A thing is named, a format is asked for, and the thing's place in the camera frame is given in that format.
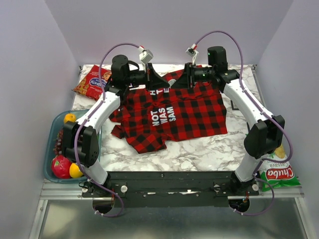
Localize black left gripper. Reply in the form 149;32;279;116
125;63;170;93

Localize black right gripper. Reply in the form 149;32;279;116
171;62;215;89

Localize clear round sticker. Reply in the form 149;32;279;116
168;79;176;86

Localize red black plaid shirt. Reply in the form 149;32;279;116
109;82;227;154

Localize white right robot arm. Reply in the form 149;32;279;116
171;46;285;195

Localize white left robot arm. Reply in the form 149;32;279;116
62;51;169;197

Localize red candy bag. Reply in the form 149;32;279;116
72;65;102;101

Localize orange mandarin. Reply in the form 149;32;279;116
63;113;76;124

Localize teal plastic fruit tray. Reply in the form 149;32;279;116
43;110;88;184

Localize dark red grapes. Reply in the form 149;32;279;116
53;129;63;155

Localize yellow lemon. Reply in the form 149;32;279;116
69;163;83;178

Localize red dragon fruit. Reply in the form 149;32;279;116
51;155;71;179

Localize green chips bag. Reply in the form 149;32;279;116
259;144;301;192

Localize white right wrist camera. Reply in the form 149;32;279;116
185;44;198;65

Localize black wire stand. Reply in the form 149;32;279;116
230;100;239;111

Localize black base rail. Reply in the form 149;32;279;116
82;171;259;208

